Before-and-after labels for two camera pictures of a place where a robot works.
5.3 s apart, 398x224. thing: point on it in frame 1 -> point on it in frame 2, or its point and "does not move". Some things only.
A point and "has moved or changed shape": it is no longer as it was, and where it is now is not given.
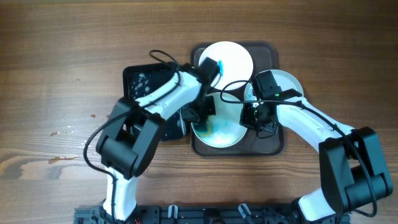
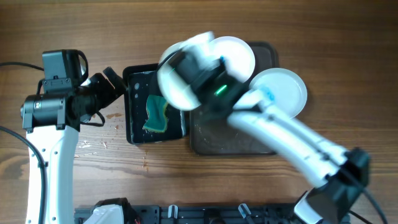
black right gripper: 246,121 -> 219,70
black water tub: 141,79 does not move
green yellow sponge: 203,127 has moved or changed shape
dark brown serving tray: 265,55 does not move
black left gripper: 188,116 -> 109,94
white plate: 226,129 -> 188,69
